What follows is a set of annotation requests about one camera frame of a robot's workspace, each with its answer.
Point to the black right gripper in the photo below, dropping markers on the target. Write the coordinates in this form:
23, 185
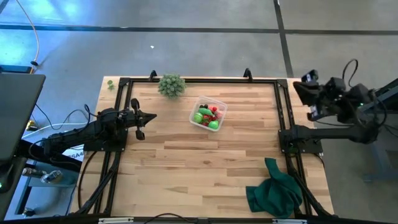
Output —
328, 99

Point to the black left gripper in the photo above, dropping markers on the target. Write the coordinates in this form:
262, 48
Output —
132, 117

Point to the light green toy cabbage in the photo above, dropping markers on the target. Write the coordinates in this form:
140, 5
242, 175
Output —
197, 118

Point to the red toy strawberry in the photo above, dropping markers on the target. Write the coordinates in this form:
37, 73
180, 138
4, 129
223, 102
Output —
205, 122

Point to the green toy cucumber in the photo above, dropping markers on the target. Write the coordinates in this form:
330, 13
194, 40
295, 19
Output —
206, 111

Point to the green ball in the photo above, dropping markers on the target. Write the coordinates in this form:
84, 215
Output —
213, 124

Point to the pink toy raspberry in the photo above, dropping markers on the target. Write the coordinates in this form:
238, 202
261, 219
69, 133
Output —
219, 114

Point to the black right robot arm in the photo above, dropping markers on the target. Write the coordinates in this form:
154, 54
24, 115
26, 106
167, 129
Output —
335, 133

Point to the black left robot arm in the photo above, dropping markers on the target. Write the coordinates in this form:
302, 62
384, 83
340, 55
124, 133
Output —
77, 133

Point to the clear plastic tupperware container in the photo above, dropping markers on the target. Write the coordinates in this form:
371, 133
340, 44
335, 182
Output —
221, 118

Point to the small green toy leaf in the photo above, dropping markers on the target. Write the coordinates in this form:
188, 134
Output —
110, 84

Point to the green artificial potted plant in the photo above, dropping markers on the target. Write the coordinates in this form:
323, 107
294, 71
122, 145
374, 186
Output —
172, 85

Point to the white paper label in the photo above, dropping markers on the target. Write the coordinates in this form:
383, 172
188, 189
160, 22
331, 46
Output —
74, 154

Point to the silver metal clamp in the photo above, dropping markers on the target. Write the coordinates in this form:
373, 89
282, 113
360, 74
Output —
31, 172
51, 176

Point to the dark green cloth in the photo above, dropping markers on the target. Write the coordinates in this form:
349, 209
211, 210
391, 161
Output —
273, 189

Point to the dark grey monitor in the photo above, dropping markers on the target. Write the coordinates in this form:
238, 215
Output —
18, 115

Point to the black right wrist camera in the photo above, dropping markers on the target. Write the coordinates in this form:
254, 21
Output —
335, 84

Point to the black aluminium table frame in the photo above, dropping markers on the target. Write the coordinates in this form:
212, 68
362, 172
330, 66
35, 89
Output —
217, 81

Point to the white metal bracket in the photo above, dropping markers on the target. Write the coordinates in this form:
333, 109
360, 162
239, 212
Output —
289, 221
115, 220

